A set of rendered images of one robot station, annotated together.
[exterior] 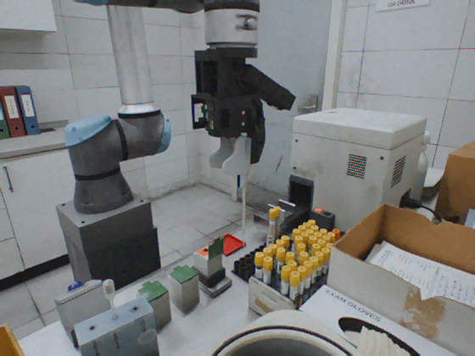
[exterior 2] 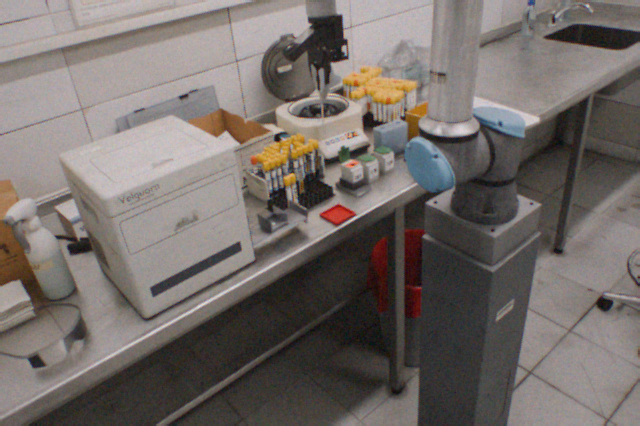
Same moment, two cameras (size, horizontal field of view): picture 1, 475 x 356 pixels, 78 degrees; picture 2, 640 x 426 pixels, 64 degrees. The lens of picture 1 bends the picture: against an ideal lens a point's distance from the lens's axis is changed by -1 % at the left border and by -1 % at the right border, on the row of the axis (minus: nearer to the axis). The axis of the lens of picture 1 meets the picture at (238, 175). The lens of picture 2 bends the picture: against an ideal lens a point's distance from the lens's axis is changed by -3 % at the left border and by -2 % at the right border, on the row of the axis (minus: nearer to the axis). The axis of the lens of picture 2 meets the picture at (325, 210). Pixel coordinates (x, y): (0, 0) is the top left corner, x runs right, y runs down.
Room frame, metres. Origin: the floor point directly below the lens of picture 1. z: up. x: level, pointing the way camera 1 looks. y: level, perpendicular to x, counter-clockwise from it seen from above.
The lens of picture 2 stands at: (1.80, 0.14, 1.61)
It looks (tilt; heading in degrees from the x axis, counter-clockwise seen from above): 32 degrees down; 187
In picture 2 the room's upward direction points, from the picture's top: 5 degrees counter-clockwise
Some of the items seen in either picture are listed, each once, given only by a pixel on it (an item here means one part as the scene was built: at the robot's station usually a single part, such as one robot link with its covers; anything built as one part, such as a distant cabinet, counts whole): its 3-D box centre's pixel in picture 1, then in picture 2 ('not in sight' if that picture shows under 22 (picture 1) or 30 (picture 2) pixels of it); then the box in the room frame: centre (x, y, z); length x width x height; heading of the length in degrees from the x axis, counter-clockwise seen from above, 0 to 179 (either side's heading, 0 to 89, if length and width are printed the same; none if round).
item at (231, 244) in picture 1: (227, 244); (337, 214); (0.66, 0.03, 0.88); 0.07 x 0.07 x 0.01; 45
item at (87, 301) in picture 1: (86, 309); not in sight; (0.40, 0.26, 0.92); 0.13 x 0.07 x 0.08; 45
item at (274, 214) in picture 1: (271, 242); (299, 183); (0.58, -0.08, 0.93); 0.17 x 0.09 x 0.11; 135
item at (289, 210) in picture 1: (286, 210); (265, 226); (0.77, -0.14, 0.92); 0.21 x 0.07 x 0.05; 135
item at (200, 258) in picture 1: (208, 264); (352, 174); (0.52, 0.06, 0.92); 0.05 x 0.04 x 0.06; 46
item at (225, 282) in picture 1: (208, 274); (352, 183); (0.52, 0.06, 0.89); 0.09 x 0.05 x 0.04; 46
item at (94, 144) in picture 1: (94, 142); (491, 141); (0.76, 0.38, 1.12); 0.13 x 0.12 x 0.14; 126
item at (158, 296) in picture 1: (153, 303); (383, 160); (0.42, 0.15, 0.91); 0.05 x 0.04 x 0.07; 45
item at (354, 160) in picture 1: (352, 167); (165, 207); (0.84, -0.34, 1.03); 0.31 x 0.27 x 0.30; 135
